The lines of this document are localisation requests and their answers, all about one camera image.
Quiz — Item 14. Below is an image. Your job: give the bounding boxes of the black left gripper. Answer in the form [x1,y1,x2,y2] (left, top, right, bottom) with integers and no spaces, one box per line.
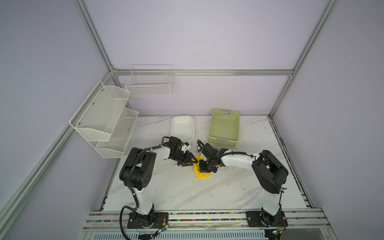
[170,150,198,168]

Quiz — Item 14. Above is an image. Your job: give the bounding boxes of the yellow paper napkin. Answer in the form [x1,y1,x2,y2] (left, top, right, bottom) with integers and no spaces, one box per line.
[192,154,212,180]

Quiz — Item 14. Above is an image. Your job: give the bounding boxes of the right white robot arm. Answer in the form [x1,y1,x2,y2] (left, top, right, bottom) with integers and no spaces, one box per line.
[197,140,289,227]

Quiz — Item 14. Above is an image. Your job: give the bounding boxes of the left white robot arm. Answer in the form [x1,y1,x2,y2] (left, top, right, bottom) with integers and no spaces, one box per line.
[119,136,198,229]

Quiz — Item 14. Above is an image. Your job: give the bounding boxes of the white plastic cutlery tub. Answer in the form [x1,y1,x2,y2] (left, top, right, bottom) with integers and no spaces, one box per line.
[171,116,195,142]

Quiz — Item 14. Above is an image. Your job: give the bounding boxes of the light green perforated basket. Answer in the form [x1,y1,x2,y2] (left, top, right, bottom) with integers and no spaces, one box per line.
[208,109,240,147]

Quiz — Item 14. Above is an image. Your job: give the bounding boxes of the lower white mesh shelf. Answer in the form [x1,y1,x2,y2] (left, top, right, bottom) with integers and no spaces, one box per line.
[96,108,139,159]

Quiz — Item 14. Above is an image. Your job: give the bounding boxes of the white mesh shelf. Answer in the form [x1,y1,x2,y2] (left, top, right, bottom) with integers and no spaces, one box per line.
[96,108,139,159]
[69,85,130,142]

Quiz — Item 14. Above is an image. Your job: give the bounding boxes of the upper white mesh shelf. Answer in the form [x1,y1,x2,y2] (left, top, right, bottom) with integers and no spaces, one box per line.
[69,85,130,142]

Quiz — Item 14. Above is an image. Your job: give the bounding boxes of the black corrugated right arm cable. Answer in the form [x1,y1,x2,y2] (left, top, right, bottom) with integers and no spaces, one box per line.
[196,139,259,169]

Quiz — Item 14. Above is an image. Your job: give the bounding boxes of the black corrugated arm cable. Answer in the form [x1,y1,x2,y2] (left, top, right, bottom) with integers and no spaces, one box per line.
[119,135,175,240]
[196,139,259,169]

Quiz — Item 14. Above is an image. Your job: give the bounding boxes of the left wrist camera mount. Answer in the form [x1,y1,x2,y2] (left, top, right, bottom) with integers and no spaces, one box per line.
[181,142,191,153]

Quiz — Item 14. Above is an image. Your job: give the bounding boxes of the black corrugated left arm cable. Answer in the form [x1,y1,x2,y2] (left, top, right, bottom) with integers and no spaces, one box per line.
[119,135,175,240]

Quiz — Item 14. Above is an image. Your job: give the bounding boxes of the white wire wall basket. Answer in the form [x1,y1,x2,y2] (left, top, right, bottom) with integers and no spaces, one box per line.
[125,65,174,97]

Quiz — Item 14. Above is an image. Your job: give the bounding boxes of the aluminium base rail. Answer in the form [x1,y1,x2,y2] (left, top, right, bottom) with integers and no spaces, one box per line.
[80,208,337,240]

